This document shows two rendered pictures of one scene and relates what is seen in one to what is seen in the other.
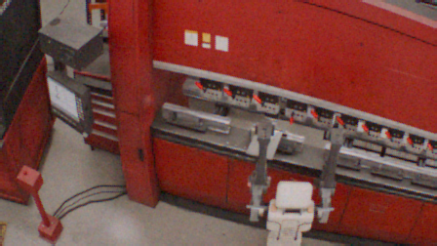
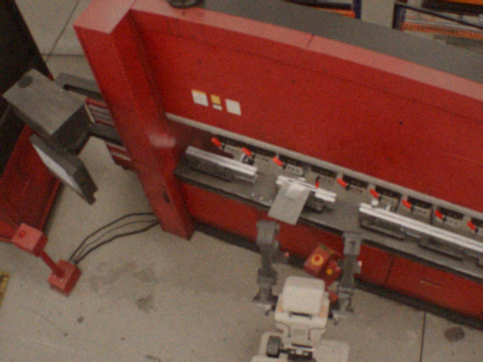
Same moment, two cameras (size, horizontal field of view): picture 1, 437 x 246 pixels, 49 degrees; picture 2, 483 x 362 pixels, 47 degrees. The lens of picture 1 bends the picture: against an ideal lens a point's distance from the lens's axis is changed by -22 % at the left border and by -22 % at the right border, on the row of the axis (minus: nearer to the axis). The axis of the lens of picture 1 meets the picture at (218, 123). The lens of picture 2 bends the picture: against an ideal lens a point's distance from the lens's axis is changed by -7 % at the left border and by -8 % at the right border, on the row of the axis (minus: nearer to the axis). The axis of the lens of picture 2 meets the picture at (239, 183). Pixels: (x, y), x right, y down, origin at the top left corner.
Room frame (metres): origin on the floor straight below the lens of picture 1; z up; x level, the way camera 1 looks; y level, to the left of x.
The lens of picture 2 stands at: (1.06, -0.53, 4.24)
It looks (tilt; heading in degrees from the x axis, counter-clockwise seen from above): 58 degrees down; 15
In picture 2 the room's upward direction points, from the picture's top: 11 degrees counter-clockwise
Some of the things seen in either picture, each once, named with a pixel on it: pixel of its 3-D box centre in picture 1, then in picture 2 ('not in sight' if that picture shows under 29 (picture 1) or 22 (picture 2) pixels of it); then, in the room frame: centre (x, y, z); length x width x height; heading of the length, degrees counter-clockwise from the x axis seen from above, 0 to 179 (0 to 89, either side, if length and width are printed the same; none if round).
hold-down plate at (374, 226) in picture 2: (343, 164); (383, 228); (2.80, -0.91, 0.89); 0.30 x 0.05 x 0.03; 71
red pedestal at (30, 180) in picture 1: (39, 205); (47, 259); (2.66, 1.52, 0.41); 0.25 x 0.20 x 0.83; 161
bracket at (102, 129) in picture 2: (90, 93); (98, 142); (3.21, 0.96, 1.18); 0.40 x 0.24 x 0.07; 71
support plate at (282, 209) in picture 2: (264, 143); (289, 202); (2.91, -0.31, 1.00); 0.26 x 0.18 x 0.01; 161
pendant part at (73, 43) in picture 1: (72, 78); (65, 142); (2.97, 1.01, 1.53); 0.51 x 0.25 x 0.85; 56
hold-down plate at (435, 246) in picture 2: (386, 174); (442, 248); (2.67, -1.29, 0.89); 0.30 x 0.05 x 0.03; 71
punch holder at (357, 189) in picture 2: (324, 113); (355, 179); (2.92, -0.71, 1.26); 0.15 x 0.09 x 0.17; 71
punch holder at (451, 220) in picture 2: (395, 134); (451, 211); (2.73, -1.28, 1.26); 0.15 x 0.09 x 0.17; 71
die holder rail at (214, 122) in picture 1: (195, 117); (221, 164); (3.23, 0.16, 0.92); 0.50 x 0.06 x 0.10; 71
